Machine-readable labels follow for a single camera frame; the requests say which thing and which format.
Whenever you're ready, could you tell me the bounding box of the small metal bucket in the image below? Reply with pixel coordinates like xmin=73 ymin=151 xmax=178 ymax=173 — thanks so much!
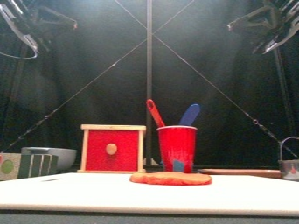
xmin=276 ymin=136 xmax=299 ymax=182

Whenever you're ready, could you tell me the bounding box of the grey bowl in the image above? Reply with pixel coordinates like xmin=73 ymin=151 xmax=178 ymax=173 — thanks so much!
xmin=19 ymin=146 xmax=78 ymax=172

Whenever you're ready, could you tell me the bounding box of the red plastic cup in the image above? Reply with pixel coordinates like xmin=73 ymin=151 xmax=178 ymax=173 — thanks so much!
xmin=154 ymin=125 xmax=198 ymax=174

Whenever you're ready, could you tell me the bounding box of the wooden box with red drawer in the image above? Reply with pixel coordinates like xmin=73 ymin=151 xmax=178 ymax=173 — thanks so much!
xmin=75 ymin=123 xmax=146 ymax=174

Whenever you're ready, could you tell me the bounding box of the flat wooden tray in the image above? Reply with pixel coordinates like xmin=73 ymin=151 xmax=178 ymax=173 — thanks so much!
xmin=197 ymin=168 xmax=282 ymax=179

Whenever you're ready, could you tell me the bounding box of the green striped white box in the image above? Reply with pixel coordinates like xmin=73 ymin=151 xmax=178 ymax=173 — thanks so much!
xmin=0 ymin=152 xmax=59 ymax=182

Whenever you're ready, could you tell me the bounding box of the small blue block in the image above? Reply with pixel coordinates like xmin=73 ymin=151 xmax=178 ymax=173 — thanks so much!
xmin=172 ymin=159 xmax=185 ymax=173

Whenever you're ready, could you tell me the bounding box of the orange play dough disc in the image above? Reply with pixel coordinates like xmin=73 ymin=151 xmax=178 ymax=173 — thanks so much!
xmin=128 ymin=171 xmax=213 ymax=186

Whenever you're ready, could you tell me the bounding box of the white cutting board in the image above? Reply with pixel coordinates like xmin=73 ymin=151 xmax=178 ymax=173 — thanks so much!
xmin=0 ymin=171 xmax=299 ymax=218

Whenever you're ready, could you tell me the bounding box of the thin grey cable loop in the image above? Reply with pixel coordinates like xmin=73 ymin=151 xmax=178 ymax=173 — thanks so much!
xmin=0 ymin=43 xmax=41 ymax=60

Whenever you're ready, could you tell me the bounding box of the thin diagonal brace wire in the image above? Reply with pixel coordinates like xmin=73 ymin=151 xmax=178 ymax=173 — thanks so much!
xmin=113 ymin=0 xmax=299 ymax=160
xmin=1 ymin=0 xmax=196 ymax=153

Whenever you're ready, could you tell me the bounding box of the black vertical frame pole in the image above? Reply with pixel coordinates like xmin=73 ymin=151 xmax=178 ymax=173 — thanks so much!
xmin=144 ymin=0 xmax=154 ymax=167

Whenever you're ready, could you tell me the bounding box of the blue handled utensil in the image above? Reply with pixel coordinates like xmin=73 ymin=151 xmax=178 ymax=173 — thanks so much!
xmin=177 ymin=103 xmax=201 ymax=127

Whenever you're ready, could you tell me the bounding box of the red handled pizza cutter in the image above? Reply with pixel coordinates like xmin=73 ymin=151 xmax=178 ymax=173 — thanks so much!
xmin=144 ymin=98 xmax=166 ymax=129

